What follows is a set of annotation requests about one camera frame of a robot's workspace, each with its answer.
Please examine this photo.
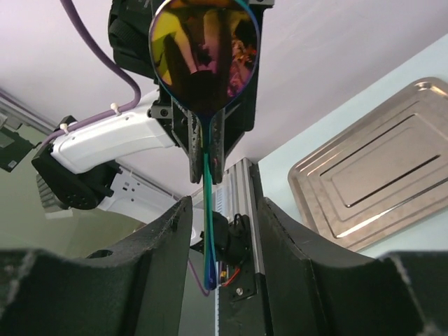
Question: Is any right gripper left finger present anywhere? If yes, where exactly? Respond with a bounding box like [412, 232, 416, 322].
[1, 197, 193, 335]

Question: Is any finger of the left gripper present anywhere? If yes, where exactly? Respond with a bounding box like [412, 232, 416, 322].
[209, 109, 225, 185]
[188, 111, 203, 184]

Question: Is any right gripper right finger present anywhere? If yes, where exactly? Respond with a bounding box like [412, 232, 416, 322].
[258, 199, 447, 335]

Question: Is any iridescent spoon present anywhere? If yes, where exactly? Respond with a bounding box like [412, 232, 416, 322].
[148, 1, 260, 291]

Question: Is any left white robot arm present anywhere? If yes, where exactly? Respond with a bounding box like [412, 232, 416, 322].
[32, 1, 265, 223]

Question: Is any metal tray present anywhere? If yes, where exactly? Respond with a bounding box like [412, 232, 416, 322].
[288, 77, 447, 251]

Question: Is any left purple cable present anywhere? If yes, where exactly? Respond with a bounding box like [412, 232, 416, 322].
[41, 0, 143, 144]

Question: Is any aluminium front rail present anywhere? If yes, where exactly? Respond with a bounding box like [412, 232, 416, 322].
[220, 157, 265, 274]

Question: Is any white cable duct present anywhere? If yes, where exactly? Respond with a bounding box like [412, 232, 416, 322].
[213, 286, 220, 336]

